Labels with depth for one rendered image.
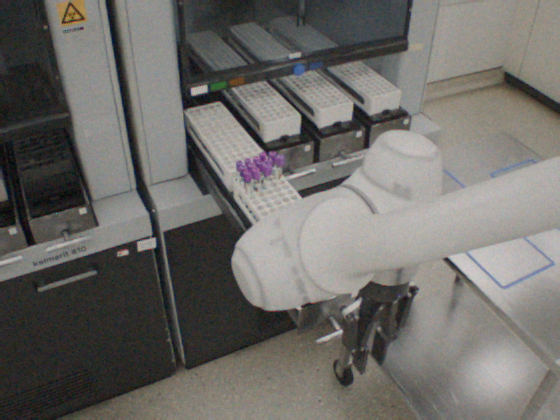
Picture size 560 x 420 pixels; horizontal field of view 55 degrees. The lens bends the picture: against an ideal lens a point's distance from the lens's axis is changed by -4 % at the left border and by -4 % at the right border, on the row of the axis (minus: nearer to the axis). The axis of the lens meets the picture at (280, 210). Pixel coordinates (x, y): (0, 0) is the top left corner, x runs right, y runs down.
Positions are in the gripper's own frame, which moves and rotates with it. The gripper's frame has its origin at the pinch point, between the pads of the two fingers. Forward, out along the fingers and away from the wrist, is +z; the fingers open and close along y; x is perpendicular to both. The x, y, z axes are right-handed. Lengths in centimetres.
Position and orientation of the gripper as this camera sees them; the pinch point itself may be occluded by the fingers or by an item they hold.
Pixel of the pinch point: (370, 351)
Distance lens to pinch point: 96.9
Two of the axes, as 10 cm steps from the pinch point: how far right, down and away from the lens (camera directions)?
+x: 4.5, 5.7, -6.9
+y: -8.9, 2.8, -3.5
